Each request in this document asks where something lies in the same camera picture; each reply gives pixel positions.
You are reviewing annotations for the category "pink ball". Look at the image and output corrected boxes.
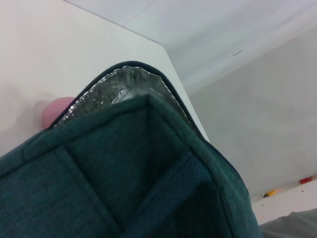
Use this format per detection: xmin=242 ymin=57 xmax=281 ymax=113
xmin=41 ymin=97 xmax=75 ymax=130

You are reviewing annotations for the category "dark teal lunch bag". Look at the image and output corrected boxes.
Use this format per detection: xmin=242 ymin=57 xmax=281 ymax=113
xmin=0 ymin=59 xmax=261 ymax=238

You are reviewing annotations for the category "white background table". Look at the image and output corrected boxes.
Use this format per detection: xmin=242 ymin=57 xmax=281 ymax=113
xmin=250 ymin=175 xmax=317 ymax=223

